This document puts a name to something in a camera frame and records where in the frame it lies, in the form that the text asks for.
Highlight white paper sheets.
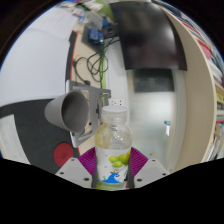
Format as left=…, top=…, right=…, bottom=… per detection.
left=0, top=6, right=79, bottom=108

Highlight white wall socket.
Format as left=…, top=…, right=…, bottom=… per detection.
left=107, top=96, right=127, bottom=108

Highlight blue wall sticker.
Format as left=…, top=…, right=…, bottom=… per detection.
left=163, top=120, right=172, bottom=136

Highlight black power cable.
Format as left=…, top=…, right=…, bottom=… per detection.
left=73, top=36, right=121, bottom=86

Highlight flat round red coaster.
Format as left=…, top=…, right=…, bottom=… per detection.
left=53, top=142, right=75, bottom=168

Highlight black computer monitor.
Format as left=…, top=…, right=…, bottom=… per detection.
left=109, top=0, right=188, bottom=72

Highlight grey paper cup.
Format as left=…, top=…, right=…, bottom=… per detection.
left=44, top=90, right=90, bottom=133

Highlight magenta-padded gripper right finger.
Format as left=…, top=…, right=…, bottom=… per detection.
left=128, top=147, right=171, bottom=189

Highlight small blue box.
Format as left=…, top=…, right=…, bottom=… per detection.
left=87, top=28, right=105, bottom=46

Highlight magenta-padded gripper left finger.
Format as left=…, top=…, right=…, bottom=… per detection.
left=54, top=147, right=99, bottom=189

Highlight black desk mat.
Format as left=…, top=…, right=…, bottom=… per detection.
left=0, top=30, right=83, bottom=175

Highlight clear plastic drink bottle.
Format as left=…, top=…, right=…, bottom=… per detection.
left=94, top=105, right=133, bottom=191

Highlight clear plastic box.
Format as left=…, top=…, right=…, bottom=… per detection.
left=84, top=11, right=104, bottom=29

